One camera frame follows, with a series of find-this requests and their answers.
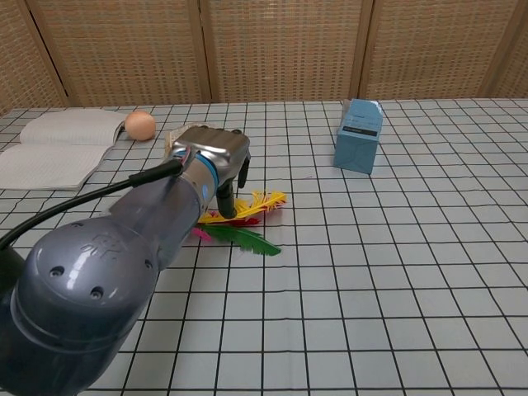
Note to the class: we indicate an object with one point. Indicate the bamboo folding screen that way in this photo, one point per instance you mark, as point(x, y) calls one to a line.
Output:
point(264, 49)

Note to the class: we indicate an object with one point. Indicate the open white notebook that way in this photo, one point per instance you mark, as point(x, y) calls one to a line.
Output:
point(57, 150)

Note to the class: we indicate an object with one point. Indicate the blue checkered tablecloth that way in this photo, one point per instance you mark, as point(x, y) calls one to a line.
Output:
point(330, 247)

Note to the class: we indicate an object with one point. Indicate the brown egg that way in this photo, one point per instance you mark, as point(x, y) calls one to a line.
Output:
point(140, 125)

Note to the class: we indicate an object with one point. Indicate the clear snack packet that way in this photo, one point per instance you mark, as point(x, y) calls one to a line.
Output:
point(181, 138)

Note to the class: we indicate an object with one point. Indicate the blue carton box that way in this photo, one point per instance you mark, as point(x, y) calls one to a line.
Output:
point(358, 140)

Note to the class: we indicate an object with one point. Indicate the colourful feather shuttlecock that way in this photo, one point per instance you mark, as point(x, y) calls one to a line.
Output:
point(243, 222)

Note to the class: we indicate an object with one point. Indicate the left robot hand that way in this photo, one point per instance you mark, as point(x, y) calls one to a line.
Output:
point(214, 154)

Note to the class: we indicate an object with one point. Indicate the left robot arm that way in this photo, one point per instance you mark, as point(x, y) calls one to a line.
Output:
point(111, 264)

